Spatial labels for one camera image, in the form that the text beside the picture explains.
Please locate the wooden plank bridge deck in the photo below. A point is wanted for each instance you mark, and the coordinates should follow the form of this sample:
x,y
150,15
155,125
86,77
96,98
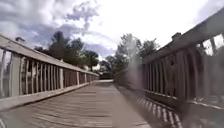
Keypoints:
x,y
86,106

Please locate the group of green trees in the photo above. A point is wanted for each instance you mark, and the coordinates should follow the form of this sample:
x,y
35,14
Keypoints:
x,y
128,50

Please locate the pale wooden bridge railing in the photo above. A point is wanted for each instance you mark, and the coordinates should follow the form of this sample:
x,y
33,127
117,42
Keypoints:
x,y
193,35
33,55

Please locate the group of dark trees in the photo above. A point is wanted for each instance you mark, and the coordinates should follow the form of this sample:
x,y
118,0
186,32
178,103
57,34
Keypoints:
x,y
63,46

